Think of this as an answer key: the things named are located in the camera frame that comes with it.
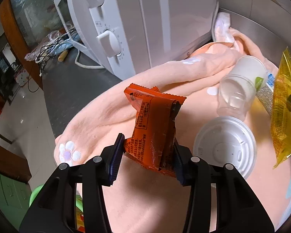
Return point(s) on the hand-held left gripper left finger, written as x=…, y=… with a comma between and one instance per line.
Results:
x=114, y=157

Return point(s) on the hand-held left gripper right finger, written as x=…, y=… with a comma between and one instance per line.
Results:
x=181, y=172

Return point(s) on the yellow snack packet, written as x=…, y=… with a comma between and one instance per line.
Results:
x=283, y=126

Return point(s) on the white blue milk carton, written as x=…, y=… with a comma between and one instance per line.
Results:
x=271, y=79

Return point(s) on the white plastic cup lid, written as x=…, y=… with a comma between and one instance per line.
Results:
x=223, y=145

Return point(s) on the orange snack packet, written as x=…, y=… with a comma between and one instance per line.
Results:
x=152, y=126

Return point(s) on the green plastic mesh basket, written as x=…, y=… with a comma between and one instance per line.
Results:
x=35, y=196

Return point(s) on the peach flower print blanket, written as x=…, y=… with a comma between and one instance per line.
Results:
x=106, y=106

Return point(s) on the white cloth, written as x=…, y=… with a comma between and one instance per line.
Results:
x=222, y=29

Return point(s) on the green base cabinet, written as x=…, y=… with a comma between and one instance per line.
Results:
x=7, y=191

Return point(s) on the short wooden stick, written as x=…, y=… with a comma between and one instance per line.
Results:
x=63, y=55

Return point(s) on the polka dot box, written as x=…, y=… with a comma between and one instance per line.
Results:
x=22, y=77

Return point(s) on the blue cloth item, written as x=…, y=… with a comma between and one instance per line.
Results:
x=68, y=44

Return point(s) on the clear plastic bag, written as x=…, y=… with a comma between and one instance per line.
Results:
x=38, y=51

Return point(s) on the white countertop oven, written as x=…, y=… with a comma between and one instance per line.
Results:
x=160, y=17

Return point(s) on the wooden framed glass partition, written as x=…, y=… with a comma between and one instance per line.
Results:
x=14, y=29

